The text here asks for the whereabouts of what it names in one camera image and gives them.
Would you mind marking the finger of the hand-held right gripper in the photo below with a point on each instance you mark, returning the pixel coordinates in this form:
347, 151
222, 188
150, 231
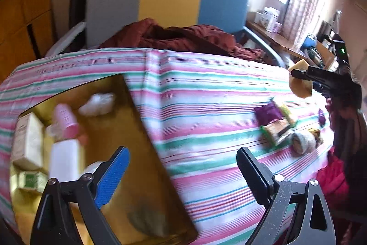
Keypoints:
304, 74

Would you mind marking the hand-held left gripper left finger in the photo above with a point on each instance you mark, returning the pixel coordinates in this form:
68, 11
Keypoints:
111, 176

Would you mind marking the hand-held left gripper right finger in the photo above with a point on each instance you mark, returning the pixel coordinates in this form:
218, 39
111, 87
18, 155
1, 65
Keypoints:
255, 176

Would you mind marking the yellow sponge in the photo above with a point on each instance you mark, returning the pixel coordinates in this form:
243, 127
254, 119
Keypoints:
301, 88

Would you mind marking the gold tin box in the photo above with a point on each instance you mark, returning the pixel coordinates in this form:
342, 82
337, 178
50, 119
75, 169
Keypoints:
137, 153

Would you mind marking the white bottle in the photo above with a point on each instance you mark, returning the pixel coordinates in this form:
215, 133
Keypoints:
67, 159

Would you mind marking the green yellow cracker packet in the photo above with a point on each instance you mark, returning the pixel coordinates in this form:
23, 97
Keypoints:
276, 133
286, 113

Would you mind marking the purple snack packet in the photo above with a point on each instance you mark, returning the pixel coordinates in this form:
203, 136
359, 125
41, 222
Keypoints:
268, 114

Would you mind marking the pink bottle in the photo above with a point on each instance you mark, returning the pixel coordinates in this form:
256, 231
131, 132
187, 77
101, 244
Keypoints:
67, 121

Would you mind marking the small green gold box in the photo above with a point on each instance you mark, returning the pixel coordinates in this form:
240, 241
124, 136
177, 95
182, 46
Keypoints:
31, 183

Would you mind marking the cream carton box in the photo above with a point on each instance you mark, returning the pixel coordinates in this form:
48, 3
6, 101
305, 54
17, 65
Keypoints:
27, 141

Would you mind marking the person's right hand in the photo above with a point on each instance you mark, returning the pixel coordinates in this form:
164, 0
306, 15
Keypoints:
342, 124

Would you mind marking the blue container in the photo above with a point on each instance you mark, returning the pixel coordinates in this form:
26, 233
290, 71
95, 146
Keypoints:
309, 41

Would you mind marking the small purple sachet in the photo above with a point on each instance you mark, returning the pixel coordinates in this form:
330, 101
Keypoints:
321, 118

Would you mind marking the wooden side desk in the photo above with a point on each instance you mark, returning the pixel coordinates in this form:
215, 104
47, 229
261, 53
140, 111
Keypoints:
275, 39

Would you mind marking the small purple box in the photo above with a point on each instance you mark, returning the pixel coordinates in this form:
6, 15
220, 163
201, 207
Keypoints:
278, 27

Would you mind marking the brown furry item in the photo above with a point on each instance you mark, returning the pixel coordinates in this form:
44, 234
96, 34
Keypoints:
317, 136

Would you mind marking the white carton on desk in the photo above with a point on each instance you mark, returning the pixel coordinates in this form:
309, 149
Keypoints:
269, 19

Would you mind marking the red garment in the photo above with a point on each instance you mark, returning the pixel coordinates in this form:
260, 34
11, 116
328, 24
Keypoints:
335, 181

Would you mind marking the striped tablecloth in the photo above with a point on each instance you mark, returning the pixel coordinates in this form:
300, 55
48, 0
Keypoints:
206, 95

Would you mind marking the maroon cloth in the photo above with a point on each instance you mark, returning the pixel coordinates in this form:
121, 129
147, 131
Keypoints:
183, 38

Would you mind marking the grey yellow blue chair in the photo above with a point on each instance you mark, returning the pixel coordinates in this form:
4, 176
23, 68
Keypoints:
169, 1

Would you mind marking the black rolled mat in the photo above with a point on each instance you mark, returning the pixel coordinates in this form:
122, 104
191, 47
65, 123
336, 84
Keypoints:
78, 4

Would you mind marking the wooden wardrobe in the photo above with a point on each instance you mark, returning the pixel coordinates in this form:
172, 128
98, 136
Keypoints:
23, 12

